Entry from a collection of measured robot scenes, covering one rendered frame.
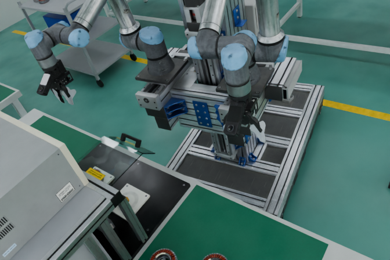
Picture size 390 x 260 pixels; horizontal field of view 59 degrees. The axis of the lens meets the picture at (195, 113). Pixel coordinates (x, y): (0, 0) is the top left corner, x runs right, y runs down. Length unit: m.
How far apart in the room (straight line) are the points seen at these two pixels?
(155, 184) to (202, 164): 0.83
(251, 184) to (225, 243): 0.89
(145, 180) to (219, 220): 0.42
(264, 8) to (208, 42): 0.37
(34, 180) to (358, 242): 1.81
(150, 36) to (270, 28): 0.63
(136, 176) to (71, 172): 0.55
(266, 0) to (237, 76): 0.46
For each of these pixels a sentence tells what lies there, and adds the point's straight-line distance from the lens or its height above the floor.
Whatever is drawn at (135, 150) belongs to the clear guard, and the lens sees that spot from 1.43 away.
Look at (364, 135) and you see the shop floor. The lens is 2.88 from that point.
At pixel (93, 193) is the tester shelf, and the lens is 1.28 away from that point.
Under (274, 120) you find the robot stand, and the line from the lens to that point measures 2.67.
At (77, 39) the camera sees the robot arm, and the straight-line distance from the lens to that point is 1.48.
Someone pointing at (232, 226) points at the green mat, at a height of 0.75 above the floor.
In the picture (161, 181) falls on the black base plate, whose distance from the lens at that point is 1.67.
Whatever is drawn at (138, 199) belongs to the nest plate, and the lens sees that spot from 1.63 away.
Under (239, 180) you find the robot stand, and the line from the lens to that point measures 2.31.
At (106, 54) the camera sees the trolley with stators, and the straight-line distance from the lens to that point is 4.24.
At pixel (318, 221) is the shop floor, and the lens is 2.37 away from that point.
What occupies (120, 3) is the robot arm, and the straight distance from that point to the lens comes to 1.81.
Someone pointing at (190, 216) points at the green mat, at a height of 0.75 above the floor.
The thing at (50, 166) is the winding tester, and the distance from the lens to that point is 1.20.
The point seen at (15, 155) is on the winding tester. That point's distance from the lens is 1.27.
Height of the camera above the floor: 2.01
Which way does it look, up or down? 39 degrees down
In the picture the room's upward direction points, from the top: 15 degrees counter-clockwise
